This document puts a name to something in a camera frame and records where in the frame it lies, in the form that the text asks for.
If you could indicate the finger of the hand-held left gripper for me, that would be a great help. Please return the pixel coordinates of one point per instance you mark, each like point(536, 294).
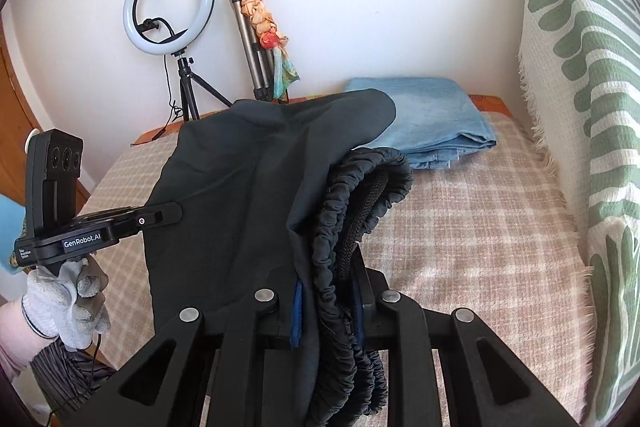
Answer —
point(155, 218)

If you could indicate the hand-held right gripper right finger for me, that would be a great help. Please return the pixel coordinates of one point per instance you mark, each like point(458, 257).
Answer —
point(370, 307)

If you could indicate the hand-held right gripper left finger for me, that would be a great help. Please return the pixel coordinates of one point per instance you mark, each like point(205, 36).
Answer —
point(297, 314)

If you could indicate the dark grey pants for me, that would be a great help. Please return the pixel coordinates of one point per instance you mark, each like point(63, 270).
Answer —
point(235, 187)

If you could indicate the person's left forearm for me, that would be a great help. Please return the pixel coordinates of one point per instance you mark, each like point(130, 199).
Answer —
point(20, 337)

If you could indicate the person's left hand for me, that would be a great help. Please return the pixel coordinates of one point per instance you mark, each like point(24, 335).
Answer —
point(55, 307)

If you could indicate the light blue object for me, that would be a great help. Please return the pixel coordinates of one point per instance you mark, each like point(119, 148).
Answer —
point(10, 232)

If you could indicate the wooden door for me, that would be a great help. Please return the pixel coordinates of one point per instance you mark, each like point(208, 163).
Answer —
point(10, 117)

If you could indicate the pink checked blanket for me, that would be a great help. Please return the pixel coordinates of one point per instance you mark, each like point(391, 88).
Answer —
point(475, 232)

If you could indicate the black tripod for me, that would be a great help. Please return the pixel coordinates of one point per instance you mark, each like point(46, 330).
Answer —
point(187, 92)

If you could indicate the person's striped trouser leg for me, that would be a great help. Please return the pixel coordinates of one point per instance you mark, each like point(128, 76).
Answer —
point(65, 377)

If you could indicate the silver tripod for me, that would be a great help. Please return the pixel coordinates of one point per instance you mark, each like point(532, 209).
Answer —
point(252, 52)

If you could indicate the folded blue cloth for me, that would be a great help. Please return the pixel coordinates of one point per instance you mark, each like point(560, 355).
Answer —
point(430, 117)

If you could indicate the folded tripod with colourful scarf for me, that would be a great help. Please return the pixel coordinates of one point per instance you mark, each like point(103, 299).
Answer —
point(262, 14)

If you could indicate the leaf-patterned white pillow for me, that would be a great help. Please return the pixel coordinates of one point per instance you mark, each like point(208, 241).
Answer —
point(575, 57)

